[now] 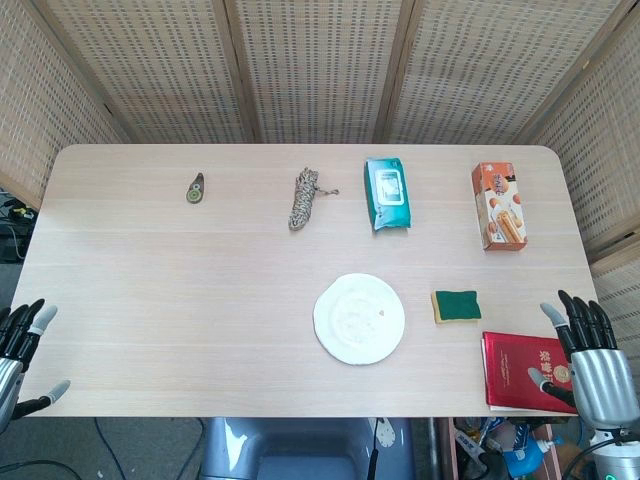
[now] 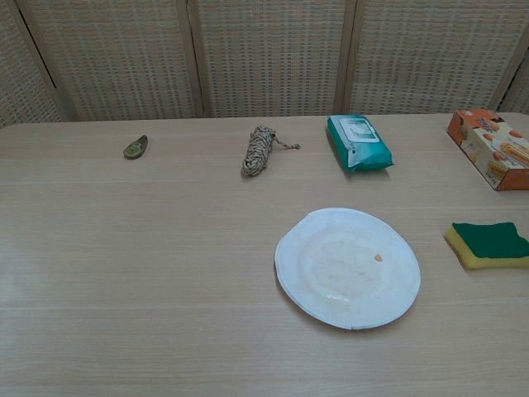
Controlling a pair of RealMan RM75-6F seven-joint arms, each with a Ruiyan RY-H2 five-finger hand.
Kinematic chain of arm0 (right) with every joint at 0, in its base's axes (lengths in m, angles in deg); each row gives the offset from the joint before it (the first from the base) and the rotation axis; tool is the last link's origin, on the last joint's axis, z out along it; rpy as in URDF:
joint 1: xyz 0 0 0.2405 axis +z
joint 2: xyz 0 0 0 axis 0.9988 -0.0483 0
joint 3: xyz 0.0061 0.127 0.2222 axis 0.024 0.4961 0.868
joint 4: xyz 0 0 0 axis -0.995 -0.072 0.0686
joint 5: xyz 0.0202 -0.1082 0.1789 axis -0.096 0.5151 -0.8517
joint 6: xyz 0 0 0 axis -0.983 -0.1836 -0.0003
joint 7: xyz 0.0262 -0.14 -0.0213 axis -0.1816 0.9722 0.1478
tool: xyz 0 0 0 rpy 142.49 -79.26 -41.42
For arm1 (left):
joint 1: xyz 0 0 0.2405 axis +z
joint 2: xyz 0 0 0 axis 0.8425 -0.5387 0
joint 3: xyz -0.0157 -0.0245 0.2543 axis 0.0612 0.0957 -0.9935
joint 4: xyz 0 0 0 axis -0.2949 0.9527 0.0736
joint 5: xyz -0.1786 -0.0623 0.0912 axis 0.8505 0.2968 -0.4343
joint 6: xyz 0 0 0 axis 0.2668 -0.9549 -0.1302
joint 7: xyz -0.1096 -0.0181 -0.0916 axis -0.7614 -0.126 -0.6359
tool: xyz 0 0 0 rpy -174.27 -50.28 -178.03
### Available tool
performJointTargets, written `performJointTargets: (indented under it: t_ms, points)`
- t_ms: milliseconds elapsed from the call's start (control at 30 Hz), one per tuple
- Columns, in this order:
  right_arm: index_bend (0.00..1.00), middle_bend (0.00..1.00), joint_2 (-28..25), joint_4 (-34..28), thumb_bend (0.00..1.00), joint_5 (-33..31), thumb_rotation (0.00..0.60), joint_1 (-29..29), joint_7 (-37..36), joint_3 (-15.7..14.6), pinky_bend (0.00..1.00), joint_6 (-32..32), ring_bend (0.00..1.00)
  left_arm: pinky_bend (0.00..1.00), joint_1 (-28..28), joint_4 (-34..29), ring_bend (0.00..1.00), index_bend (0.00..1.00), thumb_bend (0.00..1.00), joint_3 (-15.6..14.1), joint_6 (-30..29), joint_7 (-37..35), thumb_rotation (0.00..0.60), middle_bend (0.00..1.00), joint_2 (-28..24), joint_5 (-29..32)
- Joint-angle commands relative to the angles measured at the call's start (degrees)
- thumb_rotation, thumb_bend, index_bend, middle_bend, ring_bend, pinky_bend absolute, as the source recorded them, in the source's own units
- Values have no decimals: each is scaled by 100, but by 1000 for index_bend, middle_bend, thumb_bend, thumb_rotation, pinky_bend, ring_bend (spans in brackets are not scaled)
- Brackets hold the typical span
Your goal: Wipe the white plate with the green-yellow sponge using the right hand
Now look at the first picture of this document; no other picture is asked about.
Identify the green yellow sponge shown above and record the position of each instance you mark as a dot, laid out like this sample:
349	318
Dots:
457	306

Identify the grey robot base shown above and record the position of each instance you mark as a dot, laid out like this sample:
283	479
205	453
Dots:
300	447

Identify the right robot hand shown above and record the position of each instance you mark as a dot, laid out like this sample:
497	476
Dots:
594	369

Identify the blue white bottle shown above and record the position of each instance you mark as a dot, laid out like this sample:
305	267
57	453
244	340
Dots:
525	450

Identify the red certificate book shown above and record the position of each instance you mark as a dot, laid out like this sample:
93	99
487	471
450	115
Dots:
515	372

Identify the orange biscuit box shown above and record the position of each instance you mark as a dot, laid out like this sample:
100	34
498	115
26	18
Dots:
499	205

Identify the teal wet wipes pack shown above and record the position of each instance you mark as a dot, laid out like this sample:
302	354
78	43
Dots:
387	194

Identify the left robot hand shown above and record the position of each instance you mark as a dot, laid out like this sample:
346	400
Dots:
11	361

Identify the white plate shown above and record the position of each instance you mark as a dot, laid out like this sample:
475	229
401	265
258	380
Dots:
359	319

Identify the green correction tape dispenser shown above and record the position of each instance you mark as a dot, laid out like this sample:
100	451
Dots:
195	190

